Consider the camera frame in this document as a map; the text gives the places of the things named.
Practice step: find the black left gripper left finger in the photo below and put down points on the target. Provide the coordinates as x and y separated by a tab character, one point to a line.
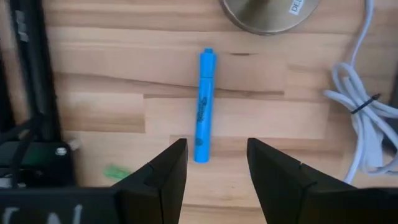
161	193

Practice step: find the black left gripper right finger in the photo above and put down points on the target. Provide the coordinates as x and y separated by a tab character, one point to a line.
280	193

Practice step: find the green highlighter marker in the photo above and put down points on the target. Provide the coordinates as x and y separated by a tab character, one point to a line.
116	172

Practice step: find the blue Sharpie highlighter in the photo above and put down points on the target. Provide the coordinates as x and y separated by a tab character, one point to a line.
205	105

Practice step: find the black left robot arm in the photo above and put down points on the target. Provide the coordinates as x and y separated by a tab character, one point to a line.
46	168

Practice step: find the white globe table lamp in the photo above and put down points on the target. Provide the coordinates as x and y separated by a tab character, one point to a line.
264	15

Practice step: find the black aluminium rig frame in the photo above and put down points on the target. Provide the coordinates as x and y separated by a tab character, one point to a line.
34	62

